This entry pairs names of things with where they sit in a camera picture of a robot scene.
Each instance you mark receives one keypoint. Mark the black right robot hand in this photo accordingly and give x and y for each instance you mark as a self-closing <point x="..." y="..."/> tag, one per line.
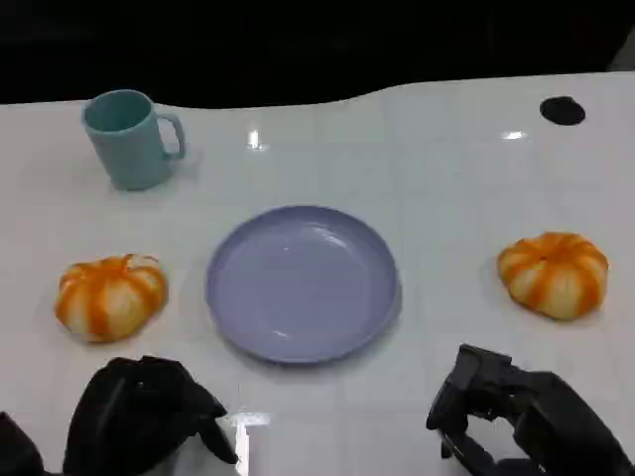
<point x="550" y="411"/>

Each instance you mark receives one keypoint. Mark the pale green mug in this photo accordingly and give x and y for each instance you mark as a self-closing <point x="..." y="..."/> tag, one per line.
<point x="131" y="149"/>

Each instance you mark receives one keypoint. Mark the lilac plate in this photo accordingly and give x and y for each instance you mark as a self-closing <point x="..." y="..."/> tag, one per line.
<point x="302" y="287"/>

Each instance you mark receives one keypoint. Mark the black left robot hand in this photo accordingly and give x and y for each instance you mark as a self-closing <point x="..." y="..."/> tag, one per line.
<point x="134" y="416"/>

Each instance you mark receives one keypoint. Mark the orange and white bread roll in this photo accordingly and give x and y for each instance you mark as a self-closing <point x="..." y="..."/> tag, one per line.
<point x="111" y="300"/>
<point x="553" y="275"/>

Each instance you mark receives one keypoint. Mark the black round table grommet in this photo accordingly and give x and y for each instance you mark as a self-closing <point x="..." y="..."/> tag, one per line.
<point x="562" y="110"/>

